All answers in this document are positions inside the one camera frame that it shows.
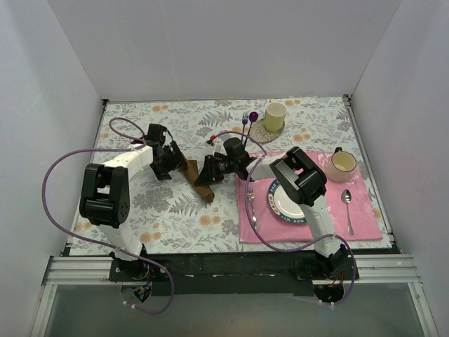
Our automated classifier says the brown cloth napkin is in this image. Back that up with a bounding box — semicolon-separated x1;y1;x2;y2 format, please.
179;159;215;203

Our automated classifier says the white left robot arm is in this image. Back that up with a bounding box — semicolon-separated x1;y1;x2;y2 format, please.
79;124;187;281

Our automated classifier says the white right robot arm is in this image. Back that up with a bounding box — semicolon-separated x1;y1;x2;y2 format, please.
194;137;354;279

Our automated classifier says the silver metal fork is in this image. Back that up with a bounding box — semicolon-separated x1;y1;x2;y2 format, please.
247;187;259;232

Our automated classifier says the speckled round coaster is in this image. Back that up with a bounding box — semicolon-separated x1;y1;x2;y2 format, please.
248;118;285;144

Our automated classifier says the purple plastic fork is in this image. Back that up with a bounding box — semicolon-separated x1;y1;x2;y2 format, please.
241;112;249;142

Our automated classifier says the floral tablecloth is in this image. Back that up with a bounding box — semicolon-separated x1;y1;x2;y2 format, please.
68;96;394;256

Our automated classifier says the purple plastic spoon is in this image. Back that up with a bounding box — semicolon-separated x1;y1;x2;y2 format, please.
247;111;259;133

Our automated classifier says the white plate green rim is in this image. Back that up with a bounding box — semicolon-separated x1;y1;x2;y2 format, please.
267;179;306;225

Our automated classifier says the pale yellow cup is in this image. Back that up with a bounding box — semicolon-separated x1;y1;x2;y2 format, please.
264;102;287;133

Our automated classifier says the cream mug dark rim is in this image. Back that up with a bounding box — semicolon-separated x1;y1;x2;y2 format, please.
326;147;357;183

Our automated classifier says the silver metal spoon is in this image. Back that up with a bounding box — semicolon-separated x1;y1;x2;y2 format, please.
341;190;354;236

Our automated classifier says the pink floral placemat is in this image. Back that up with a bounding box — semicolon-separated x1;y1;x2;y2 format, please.
250;167;382;242

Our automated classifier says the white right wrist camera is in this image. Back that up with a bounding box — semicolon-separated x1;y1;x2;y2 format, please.
206;136;224;155

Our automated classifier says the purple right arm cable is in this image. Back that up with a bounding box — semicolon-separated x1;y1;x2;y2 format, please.
207;131;357;305

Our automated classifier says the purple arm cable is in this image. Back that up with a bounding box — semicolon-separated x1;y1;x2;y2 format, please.
207;131;357;305
41;117;175;315

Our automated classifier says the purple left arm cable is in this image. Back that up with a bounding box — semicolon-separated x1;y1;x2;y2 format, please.
41;117;175;315

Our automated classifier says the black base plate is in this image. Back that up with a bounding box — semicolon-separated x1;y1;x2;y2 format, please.
109;251;359;296

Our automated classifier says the aluminium front rail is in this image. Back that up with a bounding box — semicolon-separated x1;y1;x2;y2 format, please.
43;254;422;285

